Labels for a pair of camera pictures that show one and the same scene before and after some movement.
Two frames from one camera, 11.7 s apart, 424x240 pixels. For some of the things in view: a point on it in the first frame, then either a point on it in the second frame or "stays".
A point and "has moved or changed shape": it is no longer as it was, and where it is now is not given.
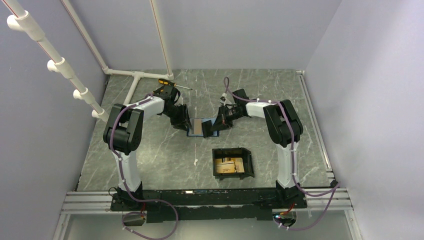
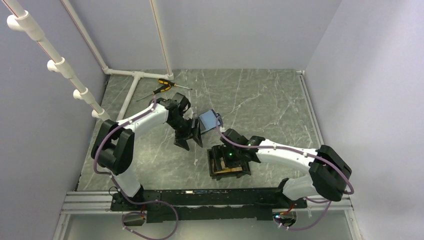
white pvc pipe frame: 24,21 stays
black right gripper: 222,122 → 220,151
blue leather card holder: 190,132 has moved or changed shape
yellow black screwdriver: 168,82 stays
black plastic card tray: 237,152 has moved or changed shape
